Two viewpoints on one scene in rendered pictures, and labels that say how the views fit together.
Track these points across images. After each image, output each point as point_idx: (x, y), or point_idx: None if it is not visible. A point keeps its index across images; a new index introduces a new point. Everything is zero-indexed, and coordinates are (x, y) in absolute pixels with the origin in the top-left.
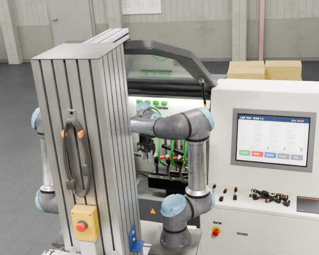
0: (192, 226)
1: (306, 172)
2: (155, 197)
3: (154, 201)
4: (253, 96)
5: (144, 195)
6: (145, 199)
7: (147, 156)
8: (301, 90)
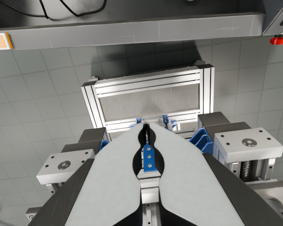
0: (276, 150)
1: None
2: (138, 24)
3: (142, 42)
4: None
5: (102, 25)
6: (113, 44)
7: (140, 162)
8: None
